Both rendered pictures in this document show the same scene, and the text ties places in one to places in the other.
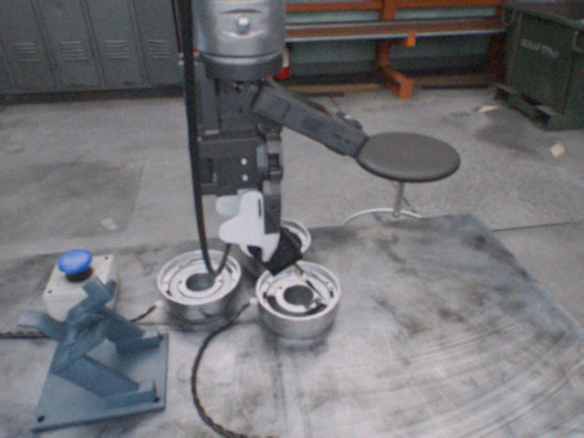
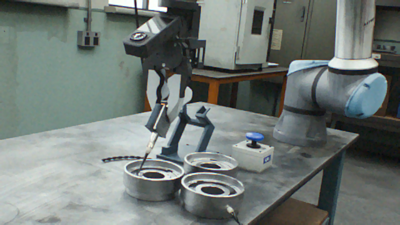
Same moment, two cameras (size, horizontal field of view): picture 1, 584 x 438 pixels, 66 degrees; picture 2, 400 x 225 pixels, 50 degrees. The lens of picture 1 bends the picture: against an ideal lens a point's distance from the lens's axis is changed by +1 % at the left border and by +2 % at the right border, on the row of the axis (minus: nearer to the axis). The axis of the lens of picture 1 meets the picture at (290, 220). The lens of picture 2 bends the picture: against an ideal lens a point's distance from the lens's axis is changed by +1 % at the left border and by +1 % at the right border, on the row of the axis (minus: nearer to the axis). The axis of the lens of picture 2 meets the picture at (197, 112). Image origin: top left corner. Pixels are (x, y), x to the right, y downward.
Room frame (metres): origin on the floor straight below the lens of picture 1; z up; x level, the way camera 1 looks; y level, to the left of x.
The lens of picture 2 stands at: (0.92, -0.52, 1.09)
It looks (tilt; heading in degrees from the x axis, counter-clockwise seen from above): 12 degrees down; 130
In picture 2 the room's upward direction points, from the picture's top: 6 degrees clockwise
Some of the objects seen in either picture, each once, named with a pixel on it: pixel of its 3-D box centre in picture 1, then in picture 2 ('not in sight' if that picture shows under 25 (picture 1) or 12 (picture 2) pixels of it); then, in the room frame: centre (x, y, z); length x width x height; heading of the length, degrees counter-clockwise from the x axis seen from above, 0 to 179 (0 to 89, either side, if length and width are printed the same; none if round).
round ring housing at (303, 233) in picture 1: (275, 248); (212, 195); (0.52, 0.02, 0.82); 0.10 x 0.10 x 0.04
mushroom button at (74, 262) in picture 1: (78, 271); (253, 144); (0.43, 0.27, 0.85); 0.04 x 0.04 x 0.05
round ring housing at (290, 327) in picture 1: (297, 299); (153, 179); (0.41, -0.01, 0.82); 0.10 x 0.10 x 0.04
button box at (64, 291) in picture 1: (79, 286); (253, 154); (0.43, 0.27, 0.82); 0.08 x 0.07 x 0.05; 99
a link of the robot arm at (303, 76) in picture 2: not in sight; (310, 82); (0.39, 0.60, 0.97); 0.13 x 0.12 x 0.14; 167
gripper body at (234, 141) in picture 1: (235, 122); (177, 36); (0.38, 0.05, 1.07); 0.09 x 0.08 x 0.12; 101
